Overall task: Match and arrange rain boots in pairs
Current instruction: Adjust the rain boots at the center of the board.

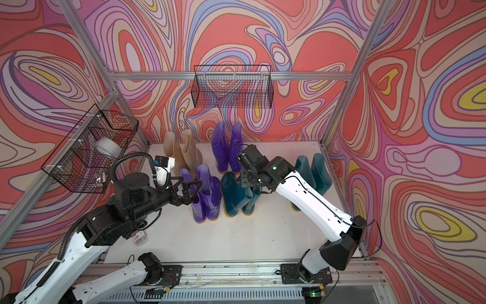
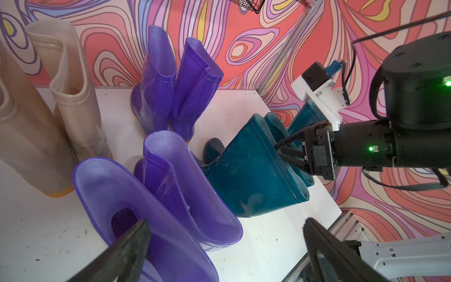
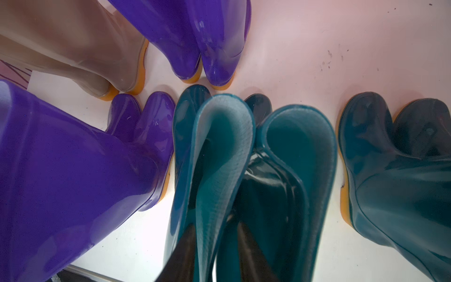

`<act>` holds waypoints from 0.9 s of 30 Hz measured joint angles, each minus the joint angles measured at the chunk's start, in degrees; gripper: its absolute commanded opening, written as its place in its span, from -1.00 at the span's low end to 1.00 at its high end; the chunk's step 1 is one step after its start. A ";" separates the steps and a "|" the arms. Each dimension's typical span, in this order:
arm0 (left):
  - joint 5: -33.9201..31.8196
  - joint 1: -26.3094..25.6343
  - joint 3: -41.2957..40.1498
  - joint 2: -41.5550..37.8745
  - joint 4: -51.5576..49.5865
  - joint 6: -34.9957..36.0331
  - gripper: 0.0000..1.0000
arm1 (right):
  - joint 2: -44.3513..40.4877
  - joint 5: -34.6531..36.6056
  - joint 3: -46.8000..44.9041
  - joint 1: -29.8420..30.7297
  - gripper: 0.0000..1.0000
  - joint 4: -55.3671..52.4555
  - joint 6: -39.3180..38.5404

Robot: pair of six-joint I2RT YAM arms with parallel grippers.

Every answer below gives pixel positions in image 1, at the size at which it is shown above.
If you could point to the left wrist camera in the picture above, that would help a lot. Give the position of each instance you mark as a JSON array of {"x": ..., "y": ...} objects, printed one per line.
[{"x": 163, "y": 166}]

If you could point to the aluminium front rail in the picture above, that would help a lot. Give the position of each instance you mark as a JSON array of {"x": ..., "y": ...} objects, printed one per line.
[{"x": 236, "y": 274}]

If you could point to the back black wire basket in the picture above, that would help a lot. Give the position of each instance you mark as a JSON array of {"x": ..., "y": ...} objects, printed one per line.
[{"x": 233, "y": 86}]

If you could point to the white tape roll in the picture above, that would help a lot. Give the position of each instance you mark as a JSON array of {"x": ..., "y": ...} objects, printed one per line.
[{"x": 108, "y": 147}]

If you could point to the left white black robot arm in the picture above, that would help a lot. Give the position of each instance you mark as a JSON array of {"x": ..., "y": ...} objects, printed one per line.
[{"x": 143, "y": 185}]

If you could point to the thin purple rain boot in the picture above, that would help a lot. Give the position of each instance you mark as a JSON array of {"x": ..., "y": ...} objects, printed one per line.
[{"x": 219, "y": 147}]

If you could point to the teal rain boot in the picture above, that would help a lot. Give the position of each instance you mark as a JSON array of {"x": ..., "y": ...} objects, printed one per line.
[
  {"x": 302, "y": 165},
  {"x": 233, "y": 194},
  {"x": 252, "y": 195},
  {"x": 322, "y": 178}
]

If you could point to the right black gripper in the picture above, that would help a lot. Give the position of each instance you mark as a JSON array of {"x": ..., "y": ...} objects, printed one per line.
[{"x": 245, "y": 182}]

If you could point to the beige rain boot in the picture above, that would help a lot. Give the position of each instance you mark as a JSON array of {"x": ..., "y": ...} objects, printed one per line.
[
  {"x": 191, "y": 154},
  {"x": 172, "y": 149}
]

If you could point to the left black wire basket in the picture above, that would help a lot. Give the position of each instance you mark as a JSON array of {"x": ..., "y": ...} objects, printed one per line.
[{"x": 76, "y": 164}]

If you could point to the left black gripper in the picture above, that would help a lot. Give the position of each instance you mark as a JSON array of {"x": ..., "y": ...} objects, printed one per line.
[{"x": 186, "y": 197}]

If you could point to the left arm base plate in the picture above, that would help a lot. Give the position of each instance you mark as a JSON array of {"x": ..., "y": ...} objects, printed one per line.
[{"x": 165, "y": 275}]

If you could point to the small clear plastic box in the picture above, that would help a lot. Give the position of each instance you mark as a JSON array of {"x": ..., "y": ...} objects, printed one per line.
[{"x": 139, "y": 238}]

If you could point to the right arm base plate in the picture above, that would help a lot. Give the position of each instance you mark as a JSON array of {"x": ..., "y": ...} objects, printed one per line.
[{"x": 293, "y": 273}]

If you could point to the black wire basket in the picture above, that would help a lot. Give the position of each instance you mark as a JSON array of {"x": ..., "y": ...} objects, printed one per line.
[
  {"x": 76, "y": 164},
  {"x": 233, "y": 86}
]

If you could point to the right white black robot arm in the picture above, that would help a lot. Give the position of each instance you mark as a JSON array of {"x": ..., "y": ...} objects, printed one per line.
[{"x": 343, "y": 232}]

